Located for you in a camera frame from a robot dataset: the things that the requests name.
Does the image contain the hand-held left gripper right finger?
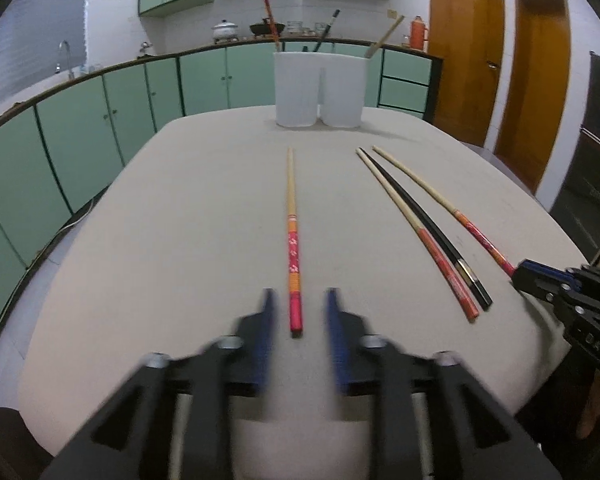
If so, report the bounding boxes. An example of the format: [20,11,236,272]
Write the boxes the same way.
[325,287,563,480]

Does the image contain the white cooking pot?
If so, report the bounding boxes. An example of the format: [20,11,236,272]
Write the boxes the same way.
[210,19,241,44]

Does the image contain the white two-compartment utensil holder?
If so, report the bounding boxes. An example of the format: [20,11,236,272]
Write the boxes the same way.
[273,51,369,129]

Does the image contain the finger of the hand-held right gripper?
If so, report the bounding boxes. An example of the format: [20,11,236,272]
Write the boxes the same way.
[510,258,583,307]

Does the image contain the grey window blind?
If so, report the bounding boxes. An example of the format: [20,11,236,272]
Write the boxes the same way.
[0,0,92,128]

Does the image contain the green lower kitchen cabinets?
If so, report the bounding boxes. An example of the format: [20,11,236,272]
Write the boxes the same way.
[0,36,447,356]

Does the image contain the black wok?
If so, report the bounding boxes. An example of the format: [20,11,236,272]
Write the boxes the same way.
[249,18,287,39]

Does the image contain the black spoon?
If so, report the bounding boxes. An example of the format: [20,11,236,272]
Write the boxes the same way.
[302,9,342,54]

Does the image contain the chrome kitchen faucet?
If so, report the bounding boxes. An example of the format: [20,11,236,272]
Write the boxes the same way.
[55,40,77,81]

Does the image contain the black chopstick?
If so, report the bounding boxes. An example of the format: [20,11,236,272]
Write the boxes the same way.
[358,147,495,311]

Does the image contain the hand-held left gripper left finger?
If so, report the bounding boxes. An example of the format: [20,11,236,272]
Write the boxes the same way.
[40,287,279,480]

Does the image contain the person's dark trouser leg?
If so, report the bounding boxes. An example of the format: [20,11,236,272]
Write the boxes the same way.
[0,406,57,480]

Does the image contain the orange thermos flask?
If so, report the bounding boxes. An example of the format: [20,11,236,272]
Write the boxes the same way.
[408,15,430,52]

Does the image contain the black glass-front cabinet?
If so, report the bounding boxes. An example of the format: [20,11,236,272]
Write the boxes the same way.
[549,51,600,262]

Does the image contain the person's right hand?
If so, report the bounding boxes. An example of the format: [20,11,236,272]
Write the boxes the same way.
[575,374,600,442]

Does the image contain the narrow wooden door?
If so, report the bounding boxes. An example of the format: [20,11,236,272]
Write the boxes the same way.
[494,0,573,197]

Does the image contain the wide wooden door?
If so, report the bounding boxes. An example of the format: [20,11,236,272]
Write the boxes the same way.
[426,0,507,149]

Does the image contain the white floor cable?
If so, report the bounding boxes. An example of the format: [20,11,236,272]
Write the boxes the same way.
[54,199,99,234]

